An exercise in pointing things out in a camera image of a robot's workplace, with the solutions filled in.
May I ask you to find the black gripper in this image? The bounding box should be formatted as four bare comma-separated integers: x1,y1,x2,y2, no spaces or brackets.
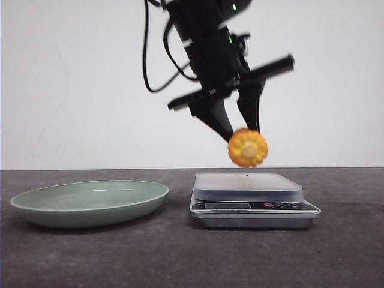
167,41,295,140

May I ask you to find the yellow corn cob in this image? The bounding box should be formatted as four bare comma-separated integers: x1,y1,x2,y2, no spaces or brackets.
228,128,269,168

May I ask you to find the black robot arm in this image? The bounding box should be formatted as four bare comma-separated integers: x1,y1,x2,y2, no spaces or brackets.
163,1,294,141

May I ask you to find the silver digital kitchen scale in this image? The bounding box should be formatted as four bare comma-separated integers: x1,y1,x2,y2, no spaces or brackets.
190,172,321,229

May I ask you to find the green shallow plate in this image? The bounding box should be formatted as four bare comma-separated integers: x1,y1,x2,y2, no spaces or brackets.
10,180,169,229

